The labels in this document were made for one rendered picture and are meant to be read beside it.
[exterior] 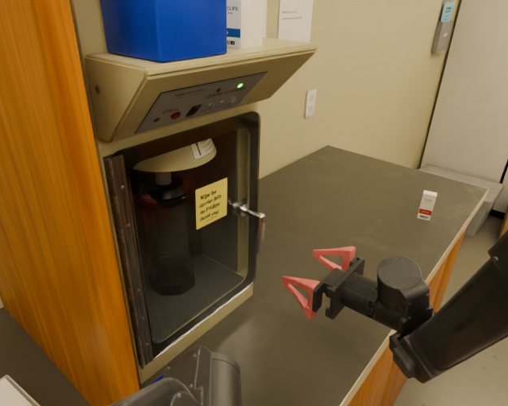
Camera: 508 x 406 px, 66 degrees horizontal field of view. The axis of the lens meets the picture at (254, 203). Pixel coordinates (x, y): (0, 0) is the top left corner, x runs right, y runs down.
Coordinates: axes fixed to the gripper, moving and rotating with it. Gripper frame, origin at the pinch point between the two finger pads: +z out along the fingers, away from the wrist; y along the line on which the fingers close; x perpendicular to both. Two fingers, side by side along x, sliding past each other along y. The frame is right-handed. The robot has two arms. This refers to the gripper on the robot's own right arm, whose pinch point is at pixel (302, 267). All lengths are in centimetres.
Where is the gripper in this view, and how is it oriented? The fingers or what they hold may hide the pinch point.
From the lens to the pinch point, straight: 70.4
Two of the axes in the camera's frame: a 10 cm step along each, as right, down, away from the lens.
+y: -6.4, 3.8, -6.7
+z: -7.7, -2.9, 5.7
